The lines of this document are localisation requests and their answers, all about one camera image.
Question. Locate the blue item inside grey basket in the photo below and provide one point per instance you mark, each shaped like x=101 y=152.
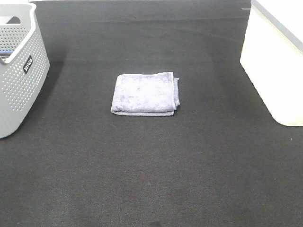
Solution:
x=5 y=54

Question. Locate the lavender towel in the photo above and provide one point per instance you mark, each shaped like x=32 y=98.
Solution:
x=146 y=95

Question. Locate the grey perforated plastic basket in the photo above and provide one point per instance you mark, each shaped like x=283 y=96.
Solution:
x=22 y=75

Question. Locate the white plastic storage bin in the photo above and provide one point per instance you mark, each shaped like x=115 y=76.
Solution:
x=272 y=57

